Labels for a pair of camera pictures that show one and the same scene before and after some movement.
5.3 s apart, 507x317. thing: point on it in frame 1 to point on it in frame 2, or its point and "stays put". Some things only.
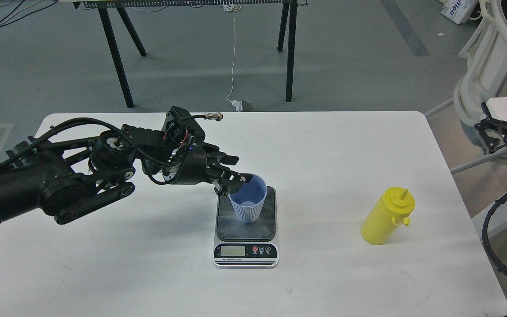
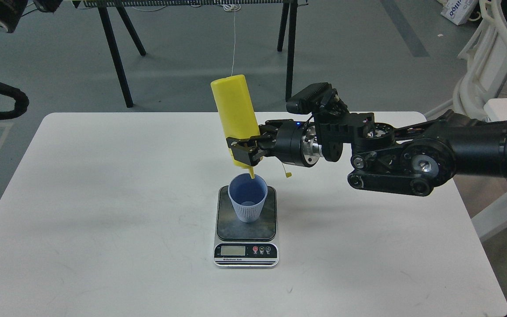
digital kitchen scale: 241,244 stays put
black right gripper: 491,131 to 295,143
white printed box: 458,11 stays put
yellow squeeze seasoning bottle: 394,208 to 236,110
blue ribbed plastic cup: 248,199 stays put
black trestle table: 288,28 stays put
